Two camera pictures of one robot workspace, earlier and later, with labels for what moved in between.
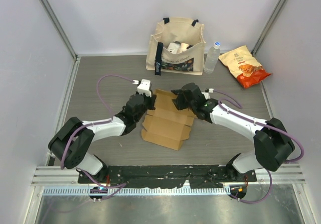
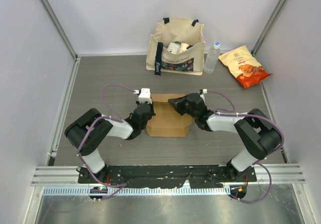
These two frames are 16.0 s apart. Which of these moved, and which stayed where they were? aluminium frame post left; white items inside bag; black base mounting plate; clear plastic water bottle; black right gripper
Moved: black right gripper
Stayed: white items inside bag; black base mounting plate; aluminium frame post left; clear plastic water bottle
